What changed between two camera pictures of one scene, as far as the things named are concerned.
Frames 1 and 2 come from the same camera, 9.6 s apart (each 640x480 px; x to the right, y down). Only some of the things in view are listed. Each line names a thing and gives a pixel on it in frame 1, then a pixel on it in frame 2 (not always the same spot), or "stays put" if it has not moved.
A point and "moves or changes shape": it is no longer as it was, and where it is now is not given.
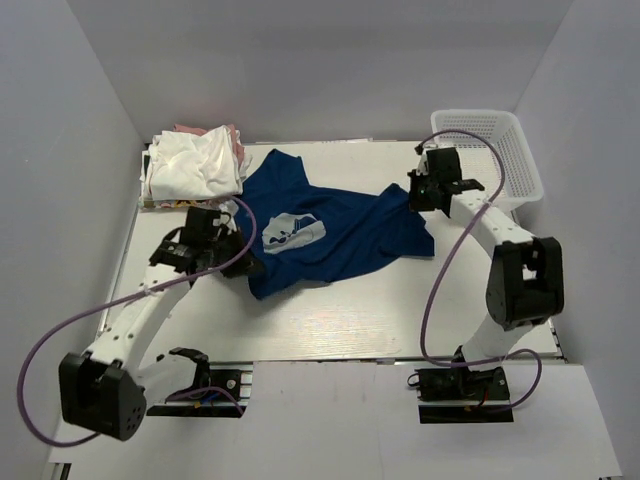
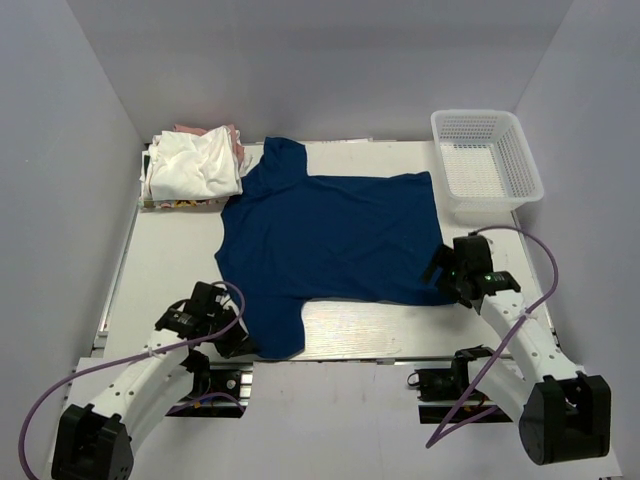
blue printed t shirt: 309,233 moves or changes shape
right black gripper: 420,190 to 442,272
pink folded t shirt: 239,150 stays put
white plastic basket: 495,156 stays put
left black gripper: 239,259 to 232,338
